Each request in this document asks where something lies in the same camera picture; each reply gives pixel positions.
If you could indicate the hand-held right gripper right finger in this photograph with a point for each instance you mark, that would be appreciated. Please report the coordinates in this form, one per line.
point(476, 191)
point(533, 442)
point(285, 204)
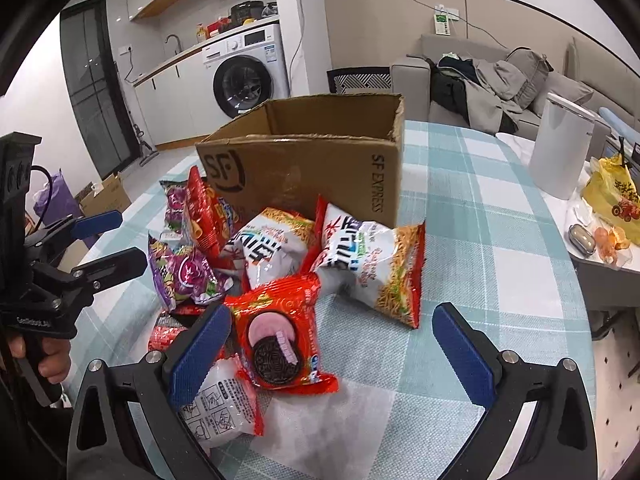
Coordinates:
point(462, 355)

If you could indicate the white washing machine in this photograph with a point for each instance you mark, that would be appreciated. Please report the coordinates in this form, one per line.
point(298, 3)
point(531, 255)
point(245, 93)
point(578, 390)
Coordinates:
point(250, 85)

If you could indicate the small floor cardboard box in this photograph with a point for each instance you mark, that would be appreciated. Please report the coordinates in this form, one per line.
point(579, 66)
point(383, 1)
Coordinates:
point(107, 195)

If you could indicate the person's left hand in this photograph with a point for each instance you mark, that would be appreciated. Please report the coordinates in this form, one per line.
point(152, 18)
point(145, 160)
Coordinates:
point(52, 360)

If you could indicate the yellow bottle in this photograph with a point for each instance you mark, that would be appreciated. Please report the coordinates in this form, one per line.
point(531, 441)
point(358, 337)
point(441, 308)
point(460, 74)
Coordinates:
point(201, 34)

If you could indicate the large grey pillow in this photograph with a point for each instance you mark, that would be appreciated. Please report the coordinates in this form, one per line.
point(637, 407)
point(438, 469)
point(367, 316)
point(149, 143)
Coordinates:
point(530, 75)

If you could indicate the wall remote holder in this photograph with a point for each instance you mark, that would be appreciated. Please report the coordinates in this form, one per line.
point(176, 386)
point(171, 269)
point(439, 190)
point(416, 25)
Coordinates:
point(442, 20)

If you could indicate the black rice cooker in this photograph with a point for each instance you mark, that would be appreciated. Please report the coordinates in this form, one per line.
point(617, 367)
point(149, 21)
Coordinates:
point(246, 12)

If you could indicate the beige sofa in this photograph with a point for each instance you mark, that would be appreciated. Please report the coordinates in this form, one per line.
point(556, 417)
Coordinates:
point(410, 85)

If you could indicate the white red-edged snack packet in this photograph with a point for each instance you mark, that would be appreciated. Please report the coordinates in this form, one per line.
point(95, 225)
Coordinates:
point(220, 410)

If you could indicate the small grey pillow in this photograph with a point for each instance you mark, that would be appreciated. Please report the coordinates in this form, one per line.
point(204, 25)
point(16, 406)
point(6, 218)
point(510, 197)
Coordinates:
point(565, 92)

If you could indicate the black glass door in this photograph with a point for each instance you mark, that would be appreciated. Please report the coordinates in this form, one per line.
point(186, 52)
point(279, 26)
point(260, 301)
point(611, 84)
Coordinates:
point(95, 85)

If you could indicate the small grey case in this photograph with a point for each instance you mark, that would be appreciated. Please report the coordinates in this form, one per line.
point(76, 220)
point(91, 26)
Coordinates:
point(581, 240)

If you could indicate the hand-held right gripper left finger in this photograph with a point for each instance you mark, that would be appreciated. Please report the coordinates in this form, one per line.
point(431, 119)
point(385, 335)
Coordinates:
point(200, 360)

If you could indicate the yellow plastic bag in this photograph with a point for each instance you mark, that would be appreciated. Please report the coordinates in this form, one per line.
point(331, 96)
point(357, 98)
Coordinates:
point(607, 195)

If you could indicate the white kitchen counter cabinets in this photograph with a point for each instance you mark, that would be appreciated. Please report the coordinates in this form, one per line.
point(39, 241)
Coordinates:
point(170, 100)

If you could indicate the brown cardboard box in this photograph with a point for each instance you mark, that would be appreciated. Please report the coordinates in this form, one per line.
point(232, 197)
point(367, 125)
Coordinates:
point(300, 175)

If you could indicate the red cookie packet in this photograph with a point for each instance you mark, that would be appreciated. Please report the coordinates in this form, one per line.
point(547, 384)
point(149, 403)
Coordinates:
point(280, 345)

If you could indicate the red box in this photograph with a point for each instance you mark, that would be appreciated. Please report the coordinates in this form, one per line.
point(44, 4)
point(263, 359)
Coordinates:
point(219, 26)

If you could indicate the red corn snack packet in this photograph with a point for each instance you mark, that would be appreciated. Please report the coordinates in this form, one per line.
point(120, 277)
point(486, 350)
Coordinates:
point(205, 225)

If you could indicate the person's left forearm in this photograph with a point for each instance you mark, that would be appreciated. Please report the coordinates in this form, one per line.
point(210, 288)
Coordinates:
point(30, 435)

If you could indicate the black white patterned cushion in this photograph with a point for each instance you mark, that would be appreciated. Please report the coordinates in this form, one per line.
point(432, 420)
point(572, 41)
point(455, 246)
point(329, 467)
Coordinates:
point(357, 81)

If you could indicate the oranges in clear bag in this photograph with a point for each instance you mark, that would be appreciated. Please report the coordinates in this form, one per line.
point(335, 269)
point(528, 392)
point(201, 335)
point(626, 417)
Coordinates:
point(612, 242)

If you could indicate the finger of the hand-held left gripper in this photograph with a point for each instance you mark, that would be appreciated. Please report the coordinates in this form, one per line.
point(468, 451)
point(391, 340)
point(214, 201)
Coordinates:
point(115, 262)
point(100, 222)

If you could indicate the purple bag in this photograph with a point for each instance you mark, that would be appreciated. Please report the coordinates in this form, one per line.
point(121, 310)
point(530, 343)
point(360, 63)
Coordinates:
point(55, 200)

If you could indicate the white noodle snack packet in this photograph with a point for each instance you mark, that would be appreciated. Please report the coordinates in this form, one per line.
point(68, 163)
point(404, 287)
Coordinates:
point(270, 255)
point(370, 265)

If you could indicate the red and black snack packet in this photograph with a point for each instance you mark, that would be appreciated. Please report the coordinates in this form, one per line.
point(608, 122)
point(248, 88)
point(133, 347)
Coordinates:
point(162, 335)

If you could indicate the white electric kettle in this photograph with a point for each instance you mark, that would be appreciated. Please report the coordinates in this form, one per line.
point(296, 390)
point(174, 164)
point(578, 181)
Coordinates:
point(560, 150)

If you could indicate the kitchen faucet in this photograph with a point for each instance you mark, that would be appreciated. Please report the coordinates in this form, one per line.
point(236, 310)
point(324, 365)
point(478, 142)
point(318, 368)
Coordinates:
point(177, 42)

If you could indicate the blue ironing board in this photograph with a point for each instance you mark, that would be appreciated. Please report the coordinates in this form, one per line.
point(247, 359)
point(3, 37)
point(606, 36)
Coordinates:
point(617, 119)

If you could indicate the grey jacket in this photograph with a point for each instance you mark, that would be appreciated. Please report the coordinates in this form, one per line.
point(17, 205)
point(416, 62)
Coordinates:
point(495, 95)

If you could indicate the white side table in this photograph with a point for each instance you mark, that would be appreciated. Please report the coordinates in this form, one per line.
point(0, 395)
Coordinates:
point(520, 147)

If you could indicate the black clothing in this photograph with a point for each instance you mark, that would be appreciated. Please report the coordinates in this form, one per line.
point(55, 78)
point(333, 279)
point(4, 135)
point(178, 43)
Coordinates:
point(450, 90)

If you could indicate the purple snack packet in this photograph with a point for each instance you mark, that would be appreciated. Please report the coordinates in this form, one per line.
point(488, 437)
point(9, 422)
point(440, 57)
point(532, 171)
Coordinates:
point(190, 272)
point(175, 205)

